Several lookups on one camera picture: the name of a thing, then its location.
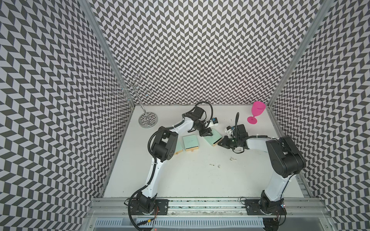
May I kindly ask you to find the mint green drawer jewelry box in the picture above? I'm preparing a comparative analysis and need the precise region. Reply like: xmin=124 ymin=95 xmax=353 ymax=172
xmin=203 ymin=129 xmax=224 ymax=146

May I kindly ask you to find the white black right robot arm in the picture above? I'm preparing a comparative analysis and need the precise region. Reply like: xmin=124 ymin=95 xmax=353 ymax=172
xmin=218 ymin=125 xmax=306 ymax=215

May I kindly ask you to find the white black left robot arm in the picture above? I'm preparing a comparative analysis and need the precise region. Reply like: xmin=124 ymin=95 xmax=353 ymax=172
xmin=129 ymin=101 xmax=218 ymax=215

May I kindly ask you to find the mint green middle jewelry box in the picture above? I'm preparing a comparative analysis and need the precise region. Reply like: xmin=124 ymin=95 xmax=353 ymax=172
xmin=183 ymin=135 xmax=199 ymax=152

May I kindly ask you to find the silver metal jewelry stand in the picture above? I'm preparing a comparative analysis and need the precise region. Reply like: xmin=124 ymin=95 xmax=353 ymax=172
xmin=112 ymin=74 xmax=158 ymax=129

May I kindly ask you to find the pink plastic goblet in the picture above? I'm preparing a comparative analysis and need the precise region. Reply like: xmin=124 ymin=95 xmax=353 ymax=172
xmin=247 ymin=101 xmax=266 ymax=124

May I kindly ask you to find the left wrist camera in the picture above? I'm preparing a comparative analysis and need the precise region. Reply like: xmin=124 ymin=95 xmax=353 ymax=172
xmin=206 ymin=117 xmax=219 ymax=128

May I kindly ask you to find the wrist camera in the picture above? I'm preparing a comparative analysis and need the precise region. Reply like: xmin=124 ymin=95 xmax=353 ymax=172
xmin=225 ymin=126 xmax=235 ymax=138
xmin=206 ymin=117 xmax=219 ymax=128

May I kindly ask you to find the black corrugated left cable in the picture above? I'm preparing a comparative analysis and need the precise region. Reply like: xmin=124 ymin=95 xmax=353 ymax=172
xmin=194 ymin=100 xmax=214 ymax=122

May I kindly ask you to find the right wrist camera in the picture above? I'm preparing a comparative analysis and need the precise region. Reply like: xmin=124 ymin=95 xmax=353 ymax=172
xmin=225 ymin=126 xmax=235 ymax=138

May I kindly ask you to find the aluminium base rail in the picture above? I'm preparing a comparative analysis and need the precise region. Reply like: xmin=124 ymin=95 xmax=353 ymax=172
xmin=86 ymin=197 xmax=330 ymax=218

